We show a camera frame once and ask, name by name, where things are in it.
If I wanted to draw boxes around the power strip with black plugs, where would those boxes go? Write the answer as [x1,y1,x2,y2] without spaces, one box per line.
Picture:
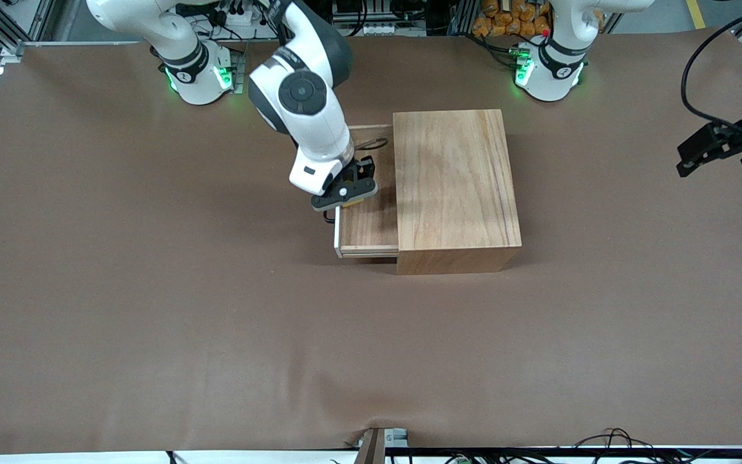
[178,0,265,28]

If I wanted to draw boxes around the brown table cover sheet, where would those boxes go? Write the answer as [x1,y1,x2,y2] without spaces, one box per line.
[0,27,742,455]

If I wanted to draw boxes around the black arm base cables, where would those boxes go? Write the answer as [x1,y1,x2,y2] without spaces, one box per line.
[464,31,534,70]

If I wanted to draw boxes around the black cable bundle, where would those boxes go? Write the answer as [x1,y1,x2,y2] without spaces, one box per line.
[384,427,742,464]

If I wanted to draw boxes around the metal table edge bracket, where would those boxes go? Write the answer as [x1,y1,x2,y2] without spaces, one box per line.
[354,427,410,464]

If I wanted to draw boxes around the grey metal base plate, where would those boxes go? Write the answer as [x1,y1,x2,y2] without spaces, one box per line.
[229,43,248,95]

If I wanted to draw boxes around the wooden drawer cabinet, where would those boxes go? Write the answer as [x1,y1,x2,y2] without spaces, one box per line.
[392,109,524,276]

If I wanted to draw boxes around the bag of orange items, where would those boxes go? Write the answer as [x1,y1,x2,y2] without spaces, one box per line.
[472,0,553,38]

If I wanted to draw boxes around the white power strip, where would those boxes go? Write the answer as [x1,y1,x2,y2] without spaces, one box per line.
[359,23,414,37]

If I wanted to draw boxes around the wooden drawer with white front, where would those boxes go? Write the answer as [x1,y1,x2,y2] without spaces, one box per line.
[334,124,400,259]

